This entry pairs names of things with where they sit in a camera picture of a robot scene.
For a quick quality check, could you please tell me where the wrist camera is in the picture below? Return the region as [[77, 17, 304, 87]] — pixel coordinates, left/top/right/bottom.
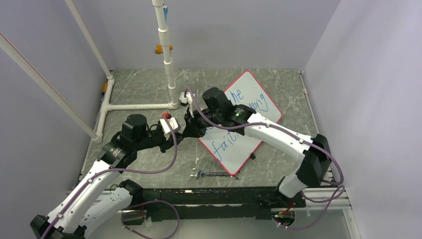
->
[[159, 112, 181, 136], [179, 90, 196, 117]]

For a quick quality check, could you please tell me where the white PVC pipe frame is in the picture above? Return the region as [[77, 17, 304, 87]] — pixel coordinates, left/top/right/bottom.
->
[[0, 0, 180, 143]]

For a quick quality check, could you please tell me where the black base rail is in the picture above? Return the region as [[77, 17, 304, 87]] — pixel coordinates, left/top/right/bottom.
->
[[123, 186, 306, 226]]

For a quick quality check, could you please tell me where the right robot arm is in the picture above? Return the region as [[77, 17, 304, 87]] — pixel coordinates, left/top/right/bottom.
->
[[179, 87, 331, 207]]

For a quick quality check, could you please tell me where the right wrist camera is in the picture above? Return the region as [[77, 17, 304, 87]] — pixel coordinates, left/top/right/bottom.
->
[[179, 90, 196, 117]]

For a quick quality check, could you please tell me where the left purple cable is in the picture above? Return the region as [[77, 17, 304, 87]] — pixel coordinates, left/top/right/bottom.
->
[[39, 117, 181, 239]]

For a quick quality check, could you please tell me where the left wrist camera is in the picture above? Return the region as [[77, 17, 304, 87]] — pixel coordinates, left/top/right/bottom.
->
[[159, 112, 181, 136]]

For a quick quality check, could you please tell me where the silver open end wrench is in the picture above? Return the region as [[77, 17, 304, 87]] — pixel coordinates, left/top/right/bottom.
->
[[190, 168, 240, 180]]

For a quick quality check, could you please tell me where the pink framed whiteboard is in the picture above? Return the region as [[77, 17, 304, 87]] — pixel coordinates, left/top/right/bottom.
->
[[198, 70, 283, 176]]

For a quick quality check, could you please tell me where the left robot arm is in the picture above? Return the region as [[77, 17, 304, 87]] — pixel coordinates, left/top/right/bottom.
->
[[30, 113, 182, 239]]

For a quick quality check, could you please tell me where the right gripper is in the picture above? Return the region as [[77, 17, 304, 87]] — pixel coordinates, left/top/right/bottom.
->
[[182, 106, 223, 138]]

